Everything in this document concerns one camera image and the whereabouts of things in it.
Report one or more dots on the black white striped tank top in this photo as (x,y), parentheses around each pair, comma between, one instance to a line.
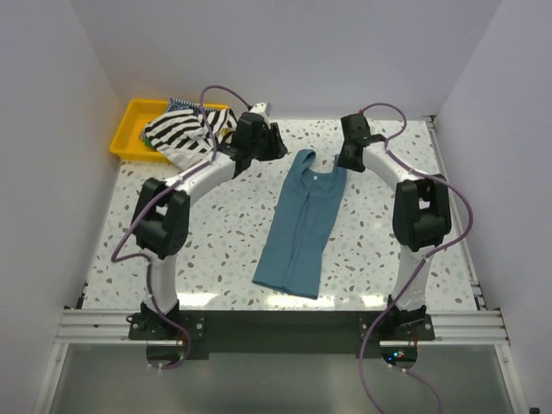
(184,139)

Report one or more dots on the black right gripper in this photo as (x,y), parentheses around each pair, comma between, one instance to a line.
(343,162)

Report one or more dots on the blue white striped tank top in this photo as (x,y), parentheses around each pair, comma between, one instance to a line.
(177,104)

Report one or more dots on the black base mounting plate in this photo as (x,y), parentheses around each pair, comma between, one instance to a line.
(197,334)

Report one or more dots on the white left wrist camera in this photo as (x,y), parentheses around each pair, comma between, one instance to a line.
(262,108)

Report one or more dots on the aluminium frame rail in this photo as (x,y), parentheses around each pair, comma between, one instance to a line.
(472,327)

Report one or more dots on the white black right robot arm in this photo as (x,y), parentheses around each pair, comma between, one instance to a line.
(420,221)

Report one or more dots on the green garment in tray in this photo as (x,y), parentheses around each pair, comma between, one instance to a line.
(146,141)

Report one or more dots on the yellow plastic tray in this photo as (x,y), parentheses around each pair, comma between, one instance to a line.
(127,144)

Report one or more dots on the blue ribbed tank top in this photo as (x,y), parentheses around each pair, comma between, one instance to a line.
(305,214)

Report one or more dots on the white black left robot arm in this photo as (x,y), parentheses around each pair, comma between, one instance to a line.
(162,215)

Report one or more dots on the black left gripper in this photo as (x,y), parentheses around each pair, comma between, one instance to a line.
(278,147)

